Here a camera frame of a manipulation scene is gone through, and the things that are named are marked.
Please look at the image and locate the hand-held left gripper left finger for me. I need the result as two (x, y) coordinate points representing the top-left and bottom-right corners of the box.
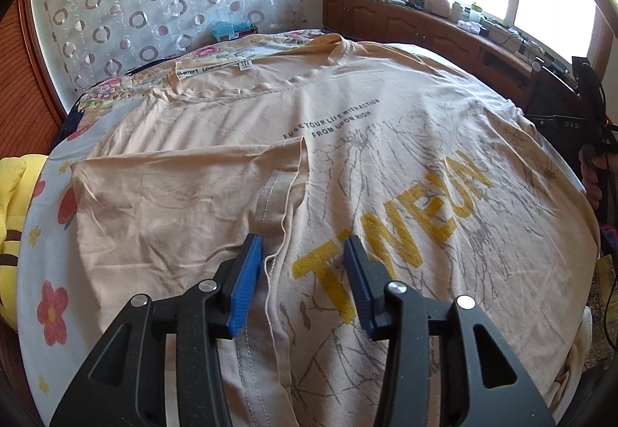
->
(48, 233), (264, 427)

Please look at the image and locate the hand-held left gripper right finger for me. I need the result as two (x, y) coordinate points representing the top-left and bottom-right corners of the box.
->
(342, 235), (556, 427)

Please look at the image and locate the beige printed t-shirt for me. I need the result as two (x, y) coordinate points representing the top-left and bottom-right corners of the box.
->
(70, 34), (602, 427)

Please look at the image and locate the person's right hand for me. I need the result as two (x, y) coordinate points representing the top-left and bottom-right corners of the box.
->
(579, 144), (604, 218)

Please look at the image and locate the white floral bed sheet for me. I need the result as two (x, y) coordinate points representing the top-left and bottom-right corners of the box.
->
(14, 84), (160, 427)

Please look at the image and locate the wooden cabinet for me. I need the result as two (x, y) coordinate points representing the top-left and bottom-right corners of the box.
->
(323, 0), (587, 119)

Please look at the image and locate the rose pattern quilt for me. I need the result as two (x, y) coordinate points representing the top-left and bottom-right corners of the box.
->
(72, 29), (334, 119)

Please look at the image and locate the yellow plush toy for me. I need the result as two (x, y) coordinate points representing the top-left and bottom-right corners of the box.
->
(0, 156), (49, 326)

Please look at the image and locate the blue plastic bag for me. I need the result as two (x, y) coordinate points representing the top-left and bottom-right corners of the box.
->
(210, 19), (256, 42)

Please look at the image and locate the wooden headboard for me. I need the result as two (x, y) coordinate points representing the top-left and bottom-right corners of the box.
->
(0, 0), (66, 162)

